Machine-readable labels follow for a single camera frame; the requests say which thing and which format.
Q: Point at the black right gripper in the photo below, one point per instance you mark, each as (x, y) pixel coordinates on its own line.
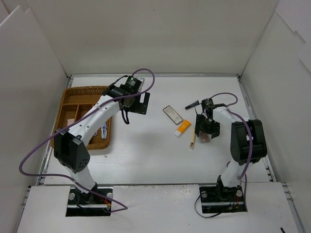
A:
(207, 126)

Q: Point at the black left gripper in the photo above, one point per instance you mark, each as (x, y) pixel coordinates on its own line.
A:
(140, 104)

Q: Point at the brown eyeshadow palette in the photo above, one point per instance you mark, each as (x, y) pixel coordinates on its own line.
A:
(204, 138)

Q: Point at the orange sunscreen tube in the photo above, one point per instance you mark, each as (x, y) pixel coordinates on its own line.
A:
(182, 128)

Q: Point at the beige foundation tube gold cap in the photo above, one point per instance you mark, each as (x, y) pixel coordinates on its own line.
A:
(193, 138)

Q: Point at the mint green eyebrow razor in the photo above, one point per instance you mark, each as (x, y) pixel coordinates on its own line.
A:
(103, 132)

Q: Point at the beige rectangular compact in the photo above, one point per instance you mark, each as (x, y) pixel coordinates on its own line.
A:
(70, 122)

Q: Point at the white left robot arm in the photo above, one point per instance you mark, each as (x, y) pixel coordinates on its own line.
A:
(70, 145)

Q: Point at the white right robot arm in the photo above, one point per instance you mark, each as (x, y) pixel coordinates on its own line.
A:
(247, 142)

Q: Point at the black cosmetic tube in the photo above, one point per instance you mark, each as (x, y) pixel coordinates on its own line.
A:
(194, 104)

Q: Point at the gold-rimmed compact palette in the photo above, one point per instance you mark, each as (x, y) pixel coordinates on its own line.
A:
(173, 115)

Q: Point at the wicker organizer basket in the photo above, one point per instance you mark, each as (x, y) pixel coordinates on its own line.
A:
(75, 103)

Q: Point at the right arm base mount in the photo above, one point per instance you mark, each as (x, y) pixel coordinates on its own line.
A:
(211, 202)

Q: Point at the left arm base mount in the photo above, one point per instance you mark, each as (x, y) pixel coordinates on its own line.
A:
(86, 205)

